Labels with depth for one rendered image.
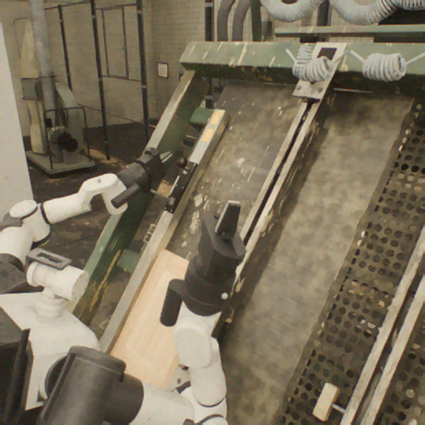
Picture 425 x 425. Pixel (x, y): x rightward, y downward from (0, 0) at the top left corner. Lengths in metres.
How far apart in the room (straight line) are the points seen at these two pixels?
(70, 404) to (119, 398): 0.08
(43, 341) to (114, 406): 0.18
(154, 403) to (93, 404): 0.13
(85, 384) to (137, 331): 0.68
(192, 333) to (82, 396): 0.21
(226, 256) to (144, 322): 0.83
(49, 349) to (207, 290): 0.33
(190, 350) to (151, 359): 0.60
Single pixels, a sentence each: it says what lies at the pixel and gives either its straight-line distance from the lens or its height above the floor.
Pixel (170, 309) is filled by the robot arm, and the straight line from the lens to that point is 0.77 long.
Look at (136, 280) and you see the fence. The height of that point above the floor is 1.11.
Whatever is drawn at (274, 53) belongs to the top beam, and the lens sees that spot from 1.46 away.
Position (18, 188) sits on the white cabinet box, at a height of 0.35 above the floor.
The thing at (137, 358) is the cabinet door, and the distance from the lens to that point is 1.41.
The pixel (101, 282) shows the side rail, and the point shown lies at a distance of 1.65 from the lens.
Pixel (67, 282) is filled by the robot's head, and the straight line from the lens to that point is 0.88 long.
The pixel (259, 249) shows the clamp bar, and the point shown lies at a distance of 1.20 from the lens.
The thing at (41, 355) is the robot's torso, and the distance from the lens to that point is 0.84.
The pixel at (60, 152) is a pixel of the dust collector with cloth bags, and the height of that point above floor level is 0.33.
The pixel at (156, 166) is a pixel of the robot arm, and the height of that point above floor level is 1.49.
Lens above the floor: 1.88
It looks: 24 degrees down
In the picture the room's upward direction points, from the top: straight up
